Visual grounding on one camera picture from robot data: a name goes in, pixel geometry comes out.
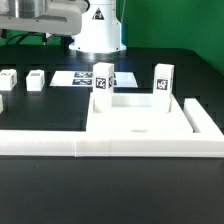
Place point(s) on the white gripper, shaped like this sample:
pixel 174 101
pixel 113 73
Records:
pixel 62 20

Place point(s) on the white square table top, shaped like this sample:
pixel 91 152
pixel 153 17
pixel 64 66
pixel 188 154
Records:
pixel 134 113

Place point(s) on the white sheet with tags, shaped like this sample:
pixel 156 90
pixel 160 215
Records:
pixel 85 79

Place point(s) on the white part at left edge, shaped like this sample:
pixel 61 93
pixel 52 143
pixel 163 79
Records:
pixel 1 104

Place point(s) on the white L-shaped obstacle fence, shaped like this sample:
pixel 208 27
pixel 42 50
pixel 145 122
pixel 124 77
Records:
pixel 205 140

